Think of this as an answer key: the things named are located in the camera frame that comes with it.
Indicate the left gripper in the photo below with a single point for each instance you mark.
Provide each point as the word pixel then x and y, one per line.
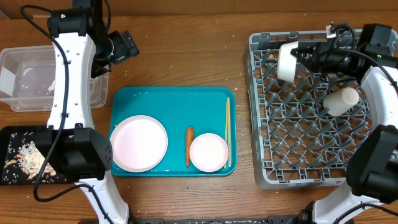
pixel 125 48

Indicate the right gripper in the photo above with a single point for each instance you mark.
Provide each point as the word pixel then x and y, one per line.
pixel 319 55

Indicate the white cup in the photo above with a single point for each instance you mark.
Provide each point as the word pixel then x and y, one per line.
pixel 341 101

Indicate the small white saucer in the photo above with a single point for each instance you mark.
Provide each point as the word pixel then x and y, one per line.
pixel 286 65

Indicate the white napkin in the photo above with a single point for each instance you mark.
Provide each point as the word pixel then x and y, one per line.
pixel 51 88

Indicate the large white plate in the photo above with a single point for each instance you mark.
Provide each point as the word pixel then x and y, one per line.
pixel 139 143

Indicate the white bowl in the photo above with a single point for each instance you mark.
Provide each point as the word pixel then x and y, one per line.
pixel 208 152

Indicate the peanut and rice scraps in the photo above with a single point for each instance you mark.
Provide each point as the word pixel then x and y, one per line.
pixel 23 160

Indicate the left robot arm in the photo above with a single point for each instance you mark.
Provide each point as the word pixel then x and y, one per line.
pixel 85 48

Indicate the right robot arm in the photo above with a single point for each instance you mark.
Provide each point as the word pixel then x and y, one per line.
pixel 371 176

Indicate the grey dishwasher rack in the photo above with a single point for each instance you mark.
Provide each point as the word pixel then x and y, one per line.
pixel 295 142

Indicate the teal plastic serving tray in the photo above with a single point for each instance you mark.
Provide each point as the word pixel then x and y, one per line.
pixel 177 108

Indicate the clear plastic bin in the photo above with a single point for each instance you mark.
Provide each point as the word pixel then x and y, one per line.
pixel 26 73

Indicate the orange carrot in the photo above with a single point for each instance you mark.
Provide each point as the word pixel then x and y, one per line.
pixel 189 137

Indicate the black plastic tray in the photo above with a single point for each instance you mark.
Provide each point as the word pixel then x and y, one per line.
pixel 5 137

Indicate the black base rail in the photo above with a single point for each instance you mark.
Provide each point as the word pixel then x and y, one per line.
pixel 275 219

